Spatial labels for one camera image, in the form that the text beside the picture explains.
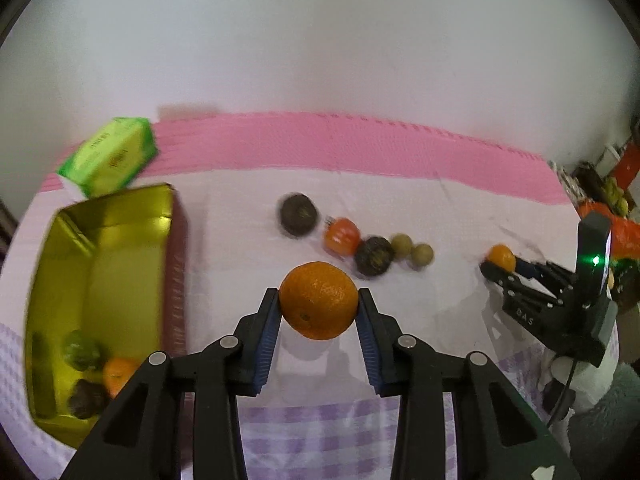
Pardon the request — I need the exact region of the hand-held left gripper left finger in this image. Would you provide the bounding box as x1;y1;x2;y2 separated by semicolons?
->
60;287;281;480

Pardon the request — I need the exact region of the small red tomato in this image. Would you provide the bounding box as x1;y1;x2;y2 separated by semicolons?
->
322;216;362;257

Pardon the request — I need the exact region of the maroon tin box gold inside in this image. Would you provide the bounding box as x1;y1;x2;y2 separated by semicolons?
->
23;183;190;448

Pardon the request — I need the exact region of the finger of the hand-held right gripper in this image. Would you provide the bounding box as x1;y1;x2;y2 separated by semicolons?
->
514;256;577;295
480;260;560;309

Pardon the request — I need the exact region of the round dark passion fruit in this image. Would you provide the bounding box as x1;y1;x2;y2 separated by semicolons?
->
277;192;319;237
354;236;395;280

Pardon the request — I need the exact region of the person's right forearm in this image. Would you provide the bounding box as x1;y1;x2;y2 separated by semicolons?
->
567;360;640;480

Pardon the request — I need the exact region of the orange mandarin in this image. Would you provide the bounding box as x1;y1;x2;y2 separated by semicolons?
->
487;243;517;272
102;356;141;398
278;261;360;341

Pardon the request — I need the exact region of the orange plastic packet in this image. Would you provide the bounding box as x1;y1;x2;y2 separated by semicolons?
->
577;200;640;261

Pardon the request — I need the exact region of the pink and purple checked tablecloth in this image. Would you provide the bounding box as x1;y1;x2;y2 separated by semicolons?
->
0;110;621;480

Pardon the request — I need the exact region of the green tissue pack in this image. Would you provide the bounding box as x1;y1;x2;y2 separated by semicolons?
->
56;116;160;199

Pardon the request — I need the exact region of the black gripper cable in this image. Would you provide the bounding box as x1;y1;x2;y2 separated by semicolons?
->
547;355;581;428

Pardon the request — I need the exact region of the red box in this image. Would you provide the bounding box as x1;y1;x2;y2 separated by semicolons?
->
614;141;640;191

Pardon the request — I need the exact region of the wrinkled dark passion fruit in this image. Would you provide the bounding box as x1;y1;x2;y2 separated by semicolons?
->
66;379;108;420

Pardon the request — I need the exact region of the green tomato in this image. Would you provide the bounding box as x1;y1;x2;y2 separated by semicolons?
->
62;330;103;372

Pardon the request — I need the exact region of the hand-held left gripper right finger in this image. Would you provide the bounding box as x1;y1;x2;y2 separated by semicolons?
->
356;287;583;480

